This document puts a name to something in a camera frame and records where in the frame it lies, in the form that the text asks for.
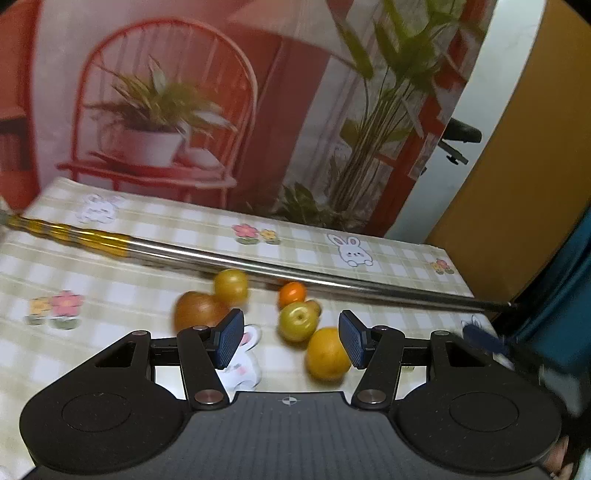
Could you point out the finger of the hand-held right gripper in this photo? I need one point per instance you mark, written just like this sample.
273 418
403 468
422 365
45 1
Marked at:
485 338

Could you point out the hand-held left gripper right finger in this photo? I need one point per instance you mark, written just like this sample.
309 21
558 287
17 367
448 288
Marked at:
353 341

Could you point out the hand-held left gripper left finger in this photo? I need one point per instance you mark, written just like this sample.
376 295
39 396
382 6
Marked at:
228 341

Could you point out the yellow orange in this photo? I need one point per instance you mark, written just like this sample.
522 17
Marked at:
327 355

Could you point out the large red-green apple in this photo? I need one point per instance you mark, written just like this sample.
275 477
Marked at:
198 309

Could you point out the small brown fruit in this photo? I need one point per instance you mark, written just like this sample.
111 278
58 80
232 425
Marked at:
314 306

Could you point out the golden yellow apple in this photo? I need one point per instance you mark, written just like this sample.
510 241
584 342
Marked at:
231 286

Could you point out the green apple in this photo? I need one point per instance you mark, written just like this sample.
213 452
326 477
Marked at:
298 321

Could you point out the small tangerine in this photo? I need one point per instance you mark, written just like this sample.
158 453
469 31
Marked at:
292 295

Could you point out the teal cloth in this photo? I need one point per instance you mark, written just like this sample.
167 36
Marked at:
558 295

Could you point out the telescopic metal pole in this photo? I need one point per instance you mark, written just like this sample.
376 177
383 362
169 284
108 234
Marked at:
231 258

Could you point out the checkered bunny tablecloth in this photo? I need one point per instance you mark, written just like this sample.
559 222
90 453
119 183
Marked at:
92 277

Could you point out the brown wooden board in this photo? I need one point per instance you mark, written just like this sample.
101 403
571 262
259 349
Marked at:
521 161

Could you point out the black exercise equipment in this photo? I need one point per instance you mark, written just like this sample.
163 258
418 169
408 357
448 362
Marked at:
461 134

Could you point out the printed backdrop cloth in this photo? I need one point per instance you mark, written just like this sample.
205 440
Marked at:
277 92

